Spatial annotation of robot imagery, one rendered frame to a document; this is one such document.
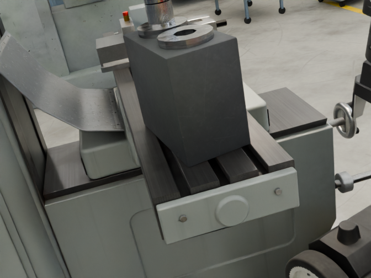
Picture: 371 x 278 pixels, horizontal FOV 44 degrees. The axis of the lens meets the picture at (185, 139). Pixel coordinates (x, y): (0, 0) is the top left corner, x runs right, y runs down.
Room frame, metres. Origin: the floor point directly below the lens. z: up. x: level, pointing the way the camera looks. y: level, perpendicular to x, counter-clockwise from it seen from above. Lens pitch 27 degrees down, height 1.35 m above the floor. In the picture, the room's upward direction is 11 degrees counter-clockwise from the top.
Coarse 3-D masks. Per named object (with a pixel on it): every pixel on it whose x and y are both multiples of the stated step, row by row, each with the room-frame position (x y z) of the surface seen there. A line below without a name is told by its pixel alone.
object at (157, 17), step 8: (144, 0) 0.81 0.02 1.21; (152, 0) 0.80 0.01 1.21; (160, 0) 0.80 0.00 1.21; (168, 0) 0.81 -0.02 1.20; (152, 8) 0.80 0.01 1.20; (160, 8) 0.80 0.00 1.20; (168, 8) 0.80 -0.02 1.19; (152, 16) 0.80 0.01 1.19; (160, 16) 0.80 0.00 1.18; (168, 16) 0.80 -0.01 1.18; (152, 24) 0.80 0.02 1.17; (160, 24) 0.80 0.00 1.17; (168, 24) 0.80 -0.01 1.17
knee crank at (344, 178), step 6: (336, 174) 1.13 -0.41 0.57; (342, 174) 1.11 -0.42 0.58; (348, 174) 1.11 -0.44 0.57; (360, 174) 1.12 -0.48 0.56; (366, 174) 1.12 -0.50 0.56; (336, 180) 1.11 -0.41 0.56; (342, 180) 1.10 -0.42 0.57; (348, 180) 1.09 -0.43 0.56; (354, 180) 1.11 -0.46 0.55; (360, 180) 1.11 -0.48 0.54; (336, 186) 1.10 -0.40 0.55; (342, 186) 1.10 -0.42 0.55; (348, 186) 1.09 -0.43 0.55; (342, 192) 1.10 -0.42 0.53
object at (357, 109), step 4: (356, 96) 0.73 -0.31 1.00; (352, 100) 0.73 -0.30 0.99; (356, 100) 0.73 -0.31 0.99; (360, 100) 0.73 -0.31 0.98; (364, 100) 0.74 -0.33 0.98; (352, 104) 0.74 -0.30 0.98; (356, 104) 0.73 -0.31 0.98; (360, 104) 0.73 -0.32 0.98; (364, 104) 0.74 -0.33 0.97; (352, 108) 0.74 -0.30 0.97; (356, 108) 0.73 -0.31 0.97; (360, 108) 0.74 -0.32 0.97; (352, 112) 0.74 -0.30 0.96; (356, 112) 0.73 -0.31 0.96; (360, 112) 0.74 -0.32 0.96; (352, 116) 0.74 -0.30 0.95; (356, 116) 0.74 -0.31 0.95
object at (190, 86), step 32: (160, 32) 0.78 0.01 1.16; (192, 32) 0.74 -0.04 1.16; (160, 64) 0.68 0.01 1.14; (192, 64) 0.66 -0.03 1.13; (224, 64) 0.68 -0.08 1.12; (160, 96) 0.71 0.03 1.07; (192, 96) 0.66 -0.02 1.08; (224, 96) 0.68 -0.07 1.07; (160, 128) 0.75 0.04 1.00; (192, 128) 0.66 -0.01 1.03; (224, 128) 0.67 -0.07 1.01; (192, 160) 0.65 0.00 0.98
